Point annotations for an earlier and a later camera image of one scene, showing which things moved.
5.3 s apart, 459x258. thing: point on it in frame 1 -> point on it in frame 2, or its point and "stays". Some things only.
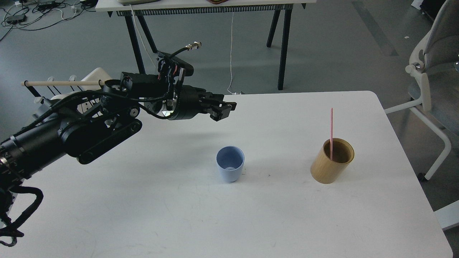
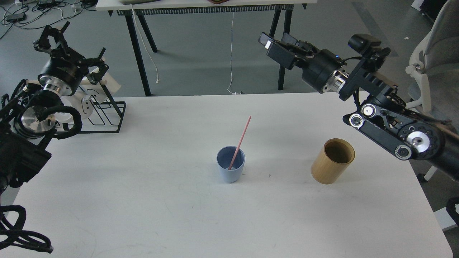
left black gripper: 192,101 -> 64,71
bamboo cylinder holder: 324,170 stays
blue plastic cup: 230,159 stays
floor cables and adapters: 36,14 stays
